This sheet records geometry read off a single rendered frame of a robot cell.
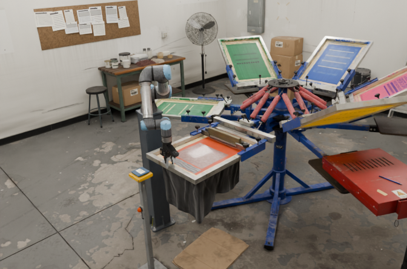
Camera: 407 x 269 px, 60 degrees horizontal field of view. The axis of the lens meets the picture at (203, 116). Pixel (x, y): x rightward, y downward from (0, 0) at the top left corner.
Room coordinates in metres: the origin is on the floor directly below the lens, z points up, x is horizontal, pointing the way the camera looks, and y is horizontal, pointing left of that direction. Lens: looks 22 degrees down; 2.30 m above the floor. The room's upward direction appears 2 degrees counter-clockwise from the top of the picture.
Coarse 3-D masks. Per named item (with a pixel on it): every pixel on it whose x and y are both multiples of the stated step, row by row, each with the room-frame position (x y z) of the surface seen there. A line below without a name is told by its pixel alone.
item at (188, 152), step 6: (204, 138) 2.87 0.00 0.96; (210, 138) 2.86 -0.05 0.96; (192, 144) 2.75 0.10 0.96; (198, 144) 2.75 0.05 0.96; (204, 144) 2.75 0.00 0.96; (210, 144) 2.74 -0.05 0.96; (216, 144) 2.74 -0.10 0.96; (180, 150) 2.65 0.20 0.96; (186, 150) 2.64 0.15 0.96; (192, 150) 2.64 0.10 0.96; (198, 150) 2.64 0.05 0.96; (204, 150) 2.63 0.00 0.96; (180, 156) 2.54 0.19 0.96; (186, 156) 2.54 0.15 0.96; (192, 156) 2.53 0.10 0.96
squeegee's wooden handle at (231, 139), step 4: (208, 128) 2.86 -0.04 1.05; (212, 128) 2.84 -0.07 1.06; (212, 132) 2.83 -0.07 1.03; (216, 132) 2.79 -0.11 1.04; (220, 132) 2.76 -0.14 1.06; (224, 132) 2.75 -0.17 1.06; (216, 136) 2.79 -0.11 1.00; (220, 136) 2.76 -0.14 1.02; (224, 136) 2.72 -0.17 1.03; (228, 136) 2.69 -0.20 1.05; (232, 136) 2.66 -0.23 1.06; (236, 136) 2.66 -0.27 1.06; (224, 140) 2.72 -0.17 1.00; (228, 140) 2.69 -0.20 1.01; (232, 140) 2.66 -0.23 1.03; (236, 140) 2.63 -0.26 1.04; (240, 140) 2.62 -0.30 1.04
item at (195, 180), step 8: (216, 128) 3.02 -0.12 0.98; (224, 128) 2.99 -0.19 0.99; (192, 136) 2.84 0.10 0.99; (200, 136) 2.91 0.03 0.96; (240, 136) 2.80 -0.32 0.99; (176, 144) 2.72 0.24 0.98; (152, 152) 2.56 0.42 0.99; (160, 152) 2.60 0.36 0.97; (152, 160) 2.49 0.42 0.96; (160, 160) 2.43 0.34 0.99; (232, 160) 2.39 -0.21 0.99; (168, 168) 2.34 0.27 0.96; (176, 168) 2.29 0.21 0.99; (216, 168) 2.27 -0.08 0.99; (224, 168) 2.32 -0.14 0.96; (184, 176) 2.20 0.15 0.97; (192, 176) 2.17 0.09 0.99; (200, 176) 2.17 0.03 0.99; (208, 176) 2.21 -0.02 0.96
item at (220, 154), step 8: (224, 144) 2.73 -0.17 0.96; (208, 152) 2.60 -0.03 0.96; (216, 152) 2.59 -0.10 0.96; (224, 152) 2.59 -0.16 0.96; (232, 152) 2.58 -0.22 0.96; (192, 160) 2.47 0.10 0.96; (200, 160) 2.47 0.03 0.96; (208, 160) 2.46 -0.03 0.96; (216, 160) 2.46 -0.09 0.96; (224, 160) 2.45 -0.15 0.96; (184, 168) 2.35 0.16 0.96; (200, 168) 2.34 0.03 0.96
